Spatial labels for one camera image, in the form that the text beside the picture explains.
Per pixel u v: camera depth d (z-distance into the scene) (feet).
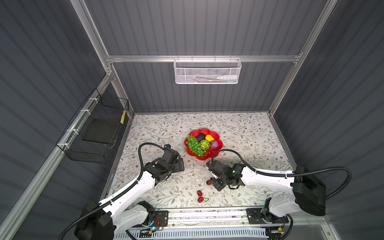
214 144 3.15
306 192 1.36
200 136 3.25
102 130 2.28
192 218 2.47
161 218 2.37
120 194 1.48
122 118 2.71
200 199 2.58
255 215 2.40
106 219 1.29
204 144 3.07
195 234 2.52
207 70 4.05
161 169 1.96
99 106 2.66
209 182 2.77
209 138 3.32
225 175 2.07
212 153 3.06
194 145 3.09
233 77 3.02
